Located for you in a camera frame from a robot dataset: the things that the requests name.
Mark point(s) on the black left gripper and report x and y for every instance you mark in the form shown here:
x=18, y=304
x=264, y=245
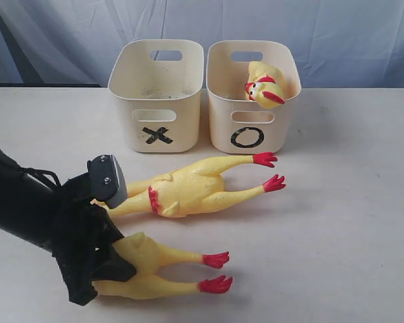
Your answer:
x=85, y=243

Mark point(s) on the headless yellow chicken body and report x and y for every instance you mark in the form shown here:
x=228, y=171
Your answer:
x=148, y=256

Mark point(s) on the yellow rubber chicken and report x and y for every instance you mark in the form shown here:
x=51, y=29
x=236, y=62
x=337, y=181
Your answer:
x=195, y=189
x=266, y=85

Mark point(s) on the yellow rubber chicken top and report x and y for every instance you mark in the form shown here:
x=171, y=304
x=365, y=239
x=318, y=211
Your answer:
x=266, y=85

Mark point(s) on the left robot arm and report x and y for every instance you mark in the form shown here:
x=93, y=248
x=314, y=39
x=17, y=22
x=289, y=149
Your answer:
x=29, y=202

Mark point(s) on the cream bin marked O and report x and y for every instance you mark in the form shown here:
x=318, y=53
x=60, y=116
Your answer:
x=236, y=124

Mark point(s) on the cream bin marked X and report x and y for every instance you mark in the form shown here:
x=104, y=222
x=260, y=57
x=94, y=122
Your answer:
x=155, y=87

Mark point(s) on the white backdrop curtain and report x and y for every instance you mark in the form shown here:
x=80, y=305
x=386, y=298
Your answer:
x=334, y=43

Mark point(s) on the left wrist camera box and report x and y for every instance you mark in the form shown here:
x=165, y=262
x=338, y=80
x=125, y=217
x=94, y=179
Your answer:
x=107, y=182

